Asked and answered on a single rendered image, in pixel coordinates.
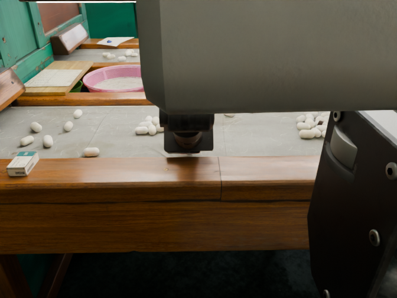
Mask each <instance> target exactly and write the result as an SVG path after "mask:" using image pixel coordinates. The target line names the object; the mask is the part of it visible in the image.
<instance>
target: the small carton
mask: <svg viewBox="0 0 397 298"><path fill-rule="evenodd" d="M38 160H39V157H38V153H37V151H20V152H19V153H18V154H17V156H16V157H15V158H14V159H13V160H12V161H11V162H10V163H9V165H8V166H7V167H6V169H7V172H8V175H9V176H27V175H28V174H29V173H30V171H31V170H32V168H33V167H34V166H35V165H36V163H37V162H38Z"/></svg>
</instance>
